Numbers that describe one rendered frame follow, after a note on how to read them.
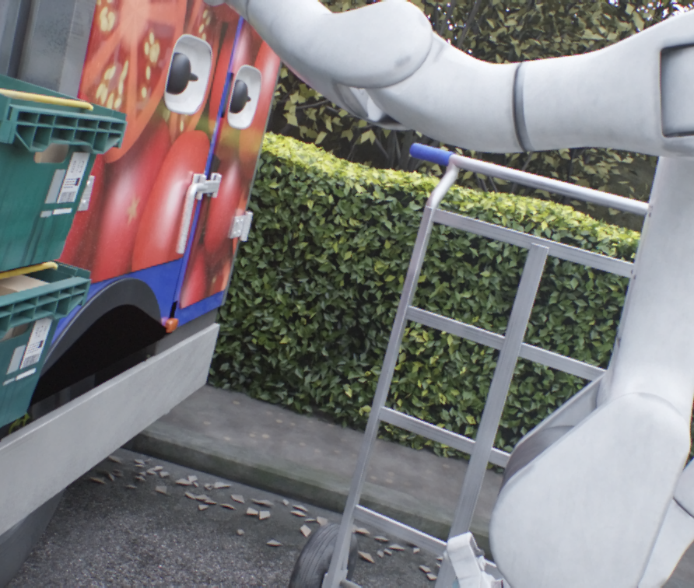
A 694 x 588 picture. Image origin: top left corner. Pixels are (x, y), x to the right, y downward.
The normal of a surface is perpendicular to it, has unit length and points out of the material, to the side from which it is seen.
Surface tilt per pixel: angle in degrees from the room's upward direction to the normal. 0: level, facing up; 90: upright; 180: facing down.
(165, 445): 77
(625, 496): 91
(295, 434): 8
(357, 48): 72
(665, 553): 82
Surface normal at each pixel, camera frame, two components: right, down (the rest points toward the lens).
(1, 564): 0.98, -0.11
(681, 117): -0.80, 0.10
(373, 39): -0.44, -0.38
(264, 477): -0.08, -0.11
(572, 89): -0.43, -0.04
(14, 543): 0.93, -0.29
